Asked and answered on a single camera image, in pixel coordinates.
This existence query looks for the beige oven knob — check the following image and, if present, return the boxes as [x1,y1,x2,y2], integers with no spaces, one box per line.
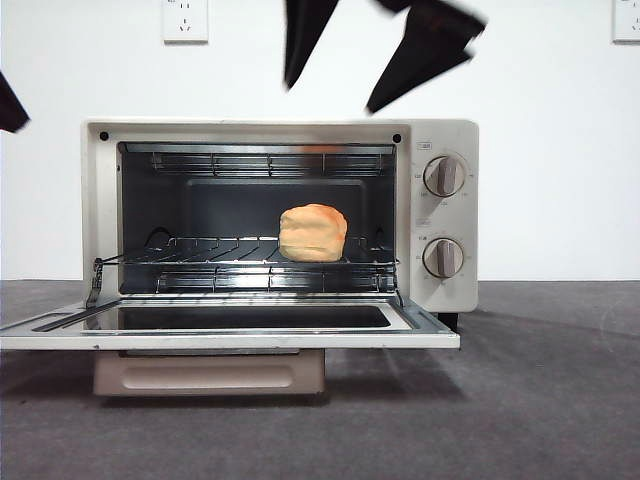
[423,155,466,198]
[422,237,465,279]

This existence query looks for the white wall socket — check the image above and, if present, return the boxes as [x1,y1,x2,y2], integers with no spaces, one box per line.
[612,0,640,43]
[160,0,209,44]

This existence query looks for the wire heating element guard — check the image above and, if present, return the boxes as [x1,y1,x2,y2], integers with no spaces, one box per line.
[149,149,387,179]
[155,266,397,294]

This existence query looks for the glass oven door beige handle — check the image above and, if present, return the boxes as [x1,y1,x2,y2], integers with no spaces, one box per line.
[0,292,461,399]

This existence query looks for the metal wire oven rack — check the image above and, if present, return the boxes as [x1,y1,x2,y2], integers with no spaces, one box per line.
[94,234,401,266]

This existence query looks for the white Toshiba toaster oven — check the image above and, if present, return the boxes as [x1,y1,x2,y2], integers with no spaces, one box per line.
[81,117,480,334]

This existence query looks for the golden bread loaf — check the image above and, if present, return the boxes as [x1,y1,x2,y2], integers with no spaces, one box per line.
[278,202,348,263]

